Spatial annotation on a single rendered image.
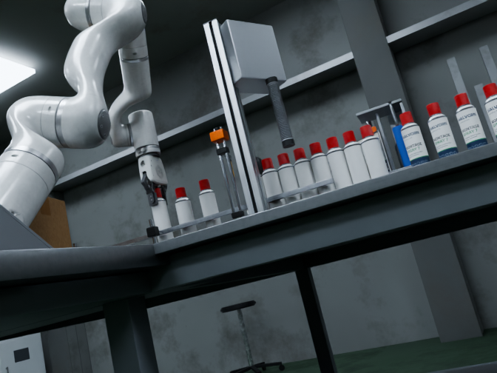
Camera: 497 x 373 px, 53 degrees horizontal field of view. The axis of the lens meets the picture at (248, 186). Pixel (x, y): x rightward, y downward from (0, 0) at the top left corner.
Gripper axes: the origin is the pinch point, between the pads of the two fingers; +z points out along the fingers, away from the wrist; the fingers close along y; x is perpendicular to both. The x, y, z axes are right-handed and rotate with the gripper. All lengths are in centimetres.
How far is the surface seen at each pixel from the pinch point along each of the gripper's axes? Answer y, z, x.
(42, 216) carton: -31.1, 1.4, 20.4
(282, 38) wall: 307, -194, -1
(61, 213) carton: -20.5, -0.7, 22.4
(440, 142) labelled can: -2, 10, -89
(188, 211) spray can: -1.5, 6.9, -11.1
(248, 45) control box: -14, -32, -47
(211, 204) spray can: -2.2, 7.2, -19.8
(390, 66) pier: 269, -113, -87
